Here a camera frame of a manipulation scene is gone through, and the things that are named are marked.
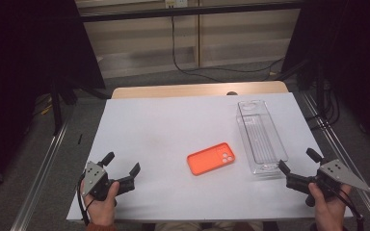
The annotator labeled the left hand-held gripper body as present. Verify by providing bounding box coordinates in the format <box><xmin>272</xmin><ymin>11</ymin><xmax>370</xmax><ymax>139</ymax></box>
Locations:
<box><xmin>81</xmin><ymin>160</ymin><xmax>137</xmax><ymax>202</ymax></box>

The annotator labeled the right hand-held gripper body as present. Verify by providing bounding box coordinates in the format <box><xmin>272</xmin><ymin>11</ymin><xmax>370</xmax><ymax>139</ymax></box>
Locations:
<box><xmin>285</xmin><ymin>159</ymin><xmax>370</xmax><ymax>207</ymax></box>

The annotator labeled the orange phone case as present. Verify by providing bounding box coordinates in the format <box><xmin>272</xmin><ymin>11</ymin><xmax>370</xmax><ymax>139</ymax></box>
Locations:
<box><xmin>186</xmin><ymin>141</ymin><xmax>236</xmax><ymax>177</ymax></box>

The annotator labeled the person's left hand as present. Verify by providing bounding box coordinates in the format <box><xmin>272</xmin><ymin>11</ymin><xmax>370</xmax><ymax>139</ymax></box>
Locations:
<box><xmin>80</xmin><ymin>180</ymin><xmax>120</xmax><ymax>227</ymax></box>

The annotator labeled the person's right hand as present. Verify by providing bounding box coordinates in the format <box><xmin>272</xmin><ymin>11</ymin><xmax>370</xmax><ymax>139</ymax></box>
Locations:
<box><xmin>307</xmin><ymin>182</ymin><xmax>353</xmax><ymax>231</ymax></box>

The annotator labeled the clear plastic box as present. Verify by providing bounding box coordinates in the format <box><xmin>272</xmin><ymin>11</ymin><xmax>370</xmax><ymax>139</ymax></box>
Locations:
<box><xmin>235</xmin><ymin>99</ymin><xmax>289</xmax><ymax>176</ymax></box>

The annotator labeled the white table sheet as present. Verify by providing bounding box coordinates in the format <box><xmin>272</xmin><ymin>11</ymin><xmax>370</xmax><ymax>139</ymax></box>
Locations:
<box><xmin>66</xmin><ymin>92</ymin><xmax>355</xmax><ymax>223</ymax></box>

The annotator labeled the black metal stand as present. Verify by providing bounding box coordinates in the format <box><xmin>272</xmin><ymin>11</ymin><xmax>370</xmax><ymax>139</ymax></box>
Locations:
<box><xmin>48</xmin><ymin>78</ymin><xmax>79</xmax><ymax>137</ymax></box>

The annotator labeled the black curtain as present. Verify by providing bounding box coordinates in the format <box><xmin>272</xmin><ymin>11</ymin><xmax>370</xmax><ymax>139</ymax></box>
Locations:
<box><xmin>280</xmin><ymin>0</ymin><xmax>370</xmax><ymax>157</ymax></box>
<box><xmin>0</xmin><ymin>0</ymin><xmax>106</xmax><ymax>196</ymax></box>

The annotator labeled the beige cabinet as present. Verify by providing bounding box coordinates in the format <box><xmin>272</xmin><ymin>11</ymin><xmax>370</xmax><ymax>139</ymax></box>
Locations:
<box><xmin>75</xmin><ymin>0</ymin><xmax>303</xmax><ymax>80</ymax></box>

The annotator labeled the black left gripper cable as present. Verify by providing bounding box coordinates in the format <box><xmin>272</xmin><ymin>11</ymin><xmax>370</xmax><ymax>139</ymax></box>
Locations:
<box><xmin>76</xmin><ymin>172</ymin><xmax>92</xmax><ymax>226</ymax></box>

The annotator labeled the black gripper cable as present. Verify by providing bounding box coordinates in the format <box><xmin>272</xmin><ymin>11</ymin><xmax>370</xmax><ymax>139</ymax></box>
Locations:
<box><xmin>76</xmin><ymin>172</ymin><xmax>92</xmax><ymax>226</ymax></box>
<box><xmin>329</xmin><ymin>184</ymin><xmax>366</xmax><ymax>231</ymax></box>

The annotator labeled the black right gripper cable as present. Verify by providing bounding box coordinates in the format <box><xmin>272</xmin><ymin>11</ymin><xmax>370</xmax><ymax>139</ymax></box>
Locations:
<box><xmin>329</xmin><ymin>184</ymin><xmax>366</xmax><ymax>231</ymax></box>

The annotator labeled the black floor cable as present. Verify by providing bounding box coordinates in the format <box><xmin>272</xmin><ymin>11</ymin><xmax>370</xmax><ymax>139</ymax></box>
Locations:
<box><xmin>171</xmin><ymin>15</ymin><xmax>286</xmax><ymax>84</ymax></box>

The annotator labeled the black frame bar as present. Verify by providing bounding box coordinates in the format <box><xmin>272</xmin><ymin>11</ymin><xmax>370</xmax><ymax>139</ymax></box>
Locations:
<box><xmin>79</xmin><ymin>1</ymin><xmax>304</xmax><ymax>23</ymax></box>

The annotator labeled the white wall socket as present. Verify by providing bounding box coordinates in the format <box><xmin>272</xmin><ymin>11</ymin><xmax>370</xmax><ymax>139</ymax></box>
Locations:
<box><xmin>165</xmin><ymin>0</ymin><xmax>189</xmax><ymax>10</ymax></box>

